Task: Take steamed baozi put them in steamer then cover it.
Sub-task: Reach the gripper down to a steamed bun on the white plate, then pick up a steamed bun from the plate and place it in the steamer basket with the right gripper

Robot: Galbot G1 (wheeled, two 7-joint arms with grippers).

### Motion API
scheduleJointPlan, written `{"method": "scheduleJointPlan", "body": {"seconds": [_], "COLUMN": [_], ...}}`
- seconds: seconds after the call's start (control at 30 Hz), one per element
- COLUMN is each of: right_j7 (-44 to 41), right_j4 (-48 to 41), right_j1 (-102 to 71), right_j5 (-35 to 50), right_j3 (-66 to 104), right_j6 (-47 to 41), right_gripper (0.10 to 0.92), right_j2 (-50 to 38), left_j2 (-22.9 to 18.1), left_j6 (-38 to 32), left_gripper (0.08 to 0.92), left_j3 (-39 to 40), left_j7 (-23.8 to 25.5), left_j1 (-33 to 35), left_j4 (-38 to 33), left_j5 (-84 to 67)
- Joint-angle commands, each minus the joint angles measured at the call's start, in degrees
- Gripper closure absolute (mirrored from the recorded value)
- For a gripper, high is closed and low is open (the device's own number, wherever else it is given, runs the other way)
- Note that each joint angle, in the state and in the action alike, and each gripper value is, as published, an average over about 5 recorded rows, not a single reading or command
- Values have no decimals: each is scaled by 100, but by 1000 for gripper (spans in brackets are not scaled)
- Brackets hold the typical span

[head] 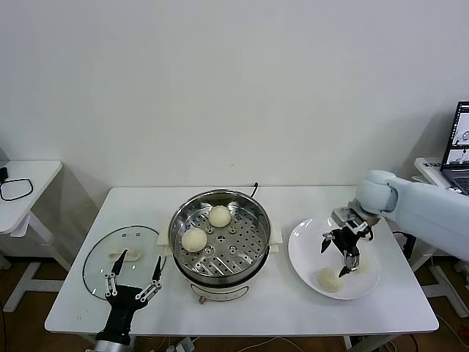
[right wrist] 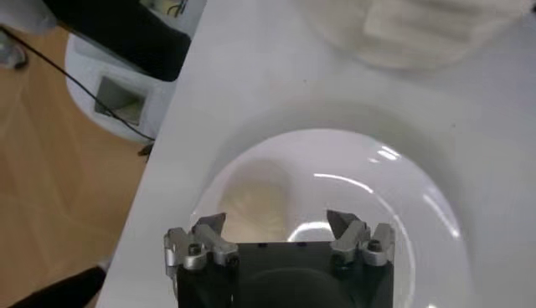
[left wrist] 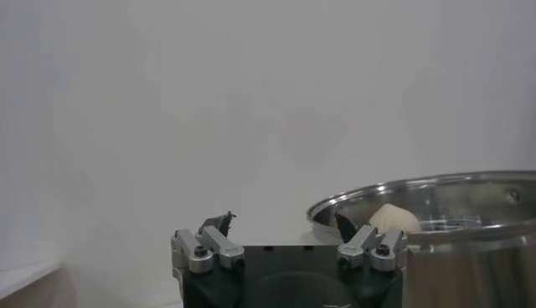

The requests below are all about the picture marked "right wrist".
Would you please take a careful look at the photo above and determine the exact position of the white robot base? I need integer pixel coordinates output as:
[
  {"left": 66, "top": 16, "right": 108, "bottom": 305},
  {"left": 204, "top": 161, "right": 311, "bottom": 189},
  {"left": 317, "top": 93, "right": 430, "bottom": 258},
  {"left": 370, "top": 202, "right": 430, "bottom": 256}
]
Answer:
[{"left": 64, "top": 32, "right": 179, "bottom": 144}]

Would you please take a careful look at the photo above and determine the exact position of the cream electric cooking pot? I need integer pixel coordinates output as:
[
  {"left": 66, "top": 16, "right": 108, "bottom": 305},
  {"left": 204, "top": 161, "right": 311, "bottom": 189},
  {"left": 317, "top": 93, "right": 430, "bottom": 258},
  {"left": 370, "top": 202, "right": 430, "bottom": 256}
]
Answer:
[{"left": 301, "top": 0, "right": 533, "bottom": 70}]

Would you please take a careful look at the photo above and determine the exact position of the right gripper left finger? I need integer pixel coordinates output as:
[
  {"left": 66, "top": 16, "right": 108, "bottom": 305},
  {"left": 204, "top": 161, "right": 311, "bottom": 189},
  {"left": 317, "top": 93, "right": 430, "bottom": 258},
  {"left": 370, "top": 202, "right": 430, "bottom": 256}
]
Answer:
[{"left": 163, "top": 212, "right": 240, "bottom": 277}]

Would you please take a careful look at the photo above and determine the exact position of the white steamed baozi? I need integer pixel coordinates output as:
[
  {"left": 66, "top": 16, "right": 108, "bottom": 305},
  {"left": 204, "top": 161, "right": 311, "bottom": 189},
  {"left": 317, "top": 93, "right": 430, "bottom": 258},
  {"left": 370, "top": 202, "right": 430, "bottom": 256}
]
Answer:
[{"left": 217, "top": 177, "right": 294, "bottom": 244}]

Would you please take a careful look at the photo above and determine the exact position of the white round plate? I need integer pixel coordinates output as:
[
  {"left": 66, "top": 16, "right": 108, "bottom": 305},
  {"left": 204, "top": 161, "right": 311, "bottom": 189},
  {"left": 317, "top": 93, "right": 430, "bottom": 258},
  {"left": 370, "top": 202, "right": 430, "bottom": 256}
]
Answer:
[{"left": 190, "top": 127, "right": 474, "bottom": 308}]

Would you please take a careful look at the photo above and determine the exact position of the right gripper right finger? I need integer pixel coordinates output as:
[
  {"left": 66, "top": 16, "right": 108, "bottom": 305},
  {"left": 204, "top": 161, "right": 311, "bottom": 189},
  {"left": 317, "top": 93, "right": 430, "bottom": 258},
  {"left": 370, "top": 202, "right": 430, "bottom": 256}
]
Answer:
[{"left": 326, "top": 208, "right": 397, "bottom": 269}]

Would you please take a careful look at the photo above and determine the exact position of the black robot body column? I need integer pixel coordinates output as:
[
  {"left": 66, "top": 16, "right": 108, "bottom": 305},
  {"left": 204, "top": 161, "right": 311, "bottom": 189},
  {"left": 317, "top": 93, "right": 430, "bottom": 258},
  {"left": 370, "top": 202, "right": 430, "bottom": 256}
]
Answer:
[{"left": 41, "top": 0, "right": 193, "bottom": 83}]

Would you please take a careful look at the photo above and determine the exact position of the dark blurry object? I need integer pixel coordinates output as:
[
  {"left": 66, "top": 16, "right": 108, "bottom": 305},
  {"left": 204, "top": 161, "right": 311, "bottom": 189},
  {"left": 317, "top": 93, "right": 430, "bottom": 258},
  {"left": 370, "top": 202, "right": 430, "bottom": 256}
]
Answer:
[{"left": 8, "top": 265, "right": 108, "bottom": 308}]

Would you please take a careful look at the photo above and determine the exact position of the thin black cable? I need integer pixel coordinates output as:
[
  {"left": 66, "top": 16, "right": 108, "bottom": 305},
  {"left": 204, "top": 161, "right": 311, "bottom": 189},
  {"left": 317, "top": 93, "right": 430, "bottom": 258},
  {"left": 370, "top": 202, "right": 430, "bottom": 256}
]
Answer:
[{"left": 0, "top": 25, "right": 156, "bottom": 142}]

